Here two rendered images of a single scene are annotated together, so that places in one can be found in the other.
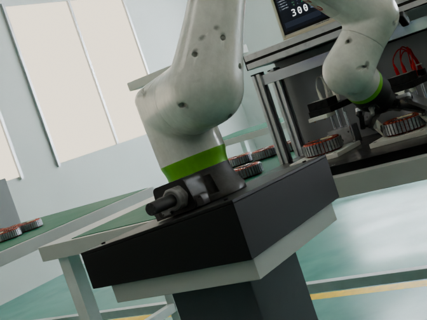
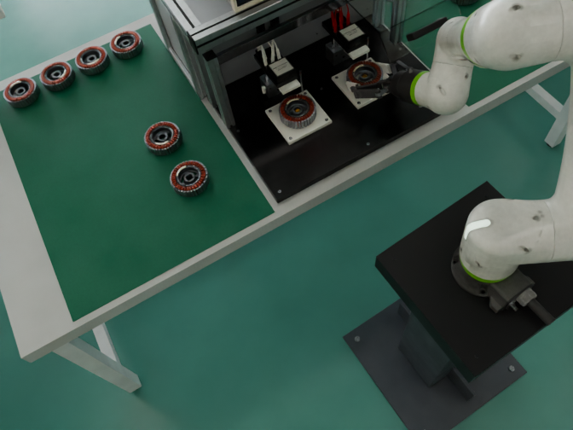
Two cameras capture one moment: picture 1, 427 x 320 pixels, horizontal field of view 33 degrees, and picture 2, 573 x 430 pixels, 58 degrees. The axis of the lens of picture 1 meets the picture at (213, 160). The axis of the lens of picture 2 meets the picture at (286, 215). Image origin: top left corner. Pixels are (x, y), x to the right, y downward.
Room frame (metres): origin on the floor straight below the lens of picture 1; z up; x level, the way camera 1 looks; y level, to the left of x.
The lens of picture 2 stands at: (1.49, 0.63, 2.02)
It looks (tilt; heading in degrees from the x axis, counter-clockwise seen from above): 60 degrees down; 302
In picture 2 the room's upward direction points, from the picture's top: 11 degrees counter-clockwise
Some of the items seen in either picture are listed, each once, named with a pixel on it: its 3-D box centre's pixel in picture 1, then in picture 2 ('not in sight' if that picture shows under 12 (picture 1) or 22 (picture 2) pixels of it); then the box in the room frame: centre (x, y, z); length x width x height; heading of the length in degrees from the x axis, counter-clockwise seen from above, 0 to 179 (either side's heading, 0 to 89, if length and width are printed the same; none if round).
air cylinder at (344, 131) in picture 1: (344, 136); (274, 82); (2.09, -0.38, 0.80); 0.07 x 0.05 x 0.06; 53
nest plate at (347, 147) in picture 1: (325, 154); (298, 116); (1.97, -0.30, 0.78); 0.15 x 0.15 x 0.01; 53
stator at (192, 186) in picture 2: not in sight; (189, 178); (2.19, 0.01, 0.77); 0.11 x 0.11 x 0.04
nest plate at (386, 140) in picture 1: (406, 133); (364, 82); (1.82, -0.49, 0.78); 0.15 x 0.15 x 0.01; 53
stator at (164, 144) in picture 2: (246, 171); (163, 138); (2.34, -0.09, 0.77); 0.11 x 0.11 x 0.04
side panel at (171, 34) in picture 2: not in sight; (174, 34); (2.41, -0.38, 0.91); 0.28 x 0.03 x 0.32; 143
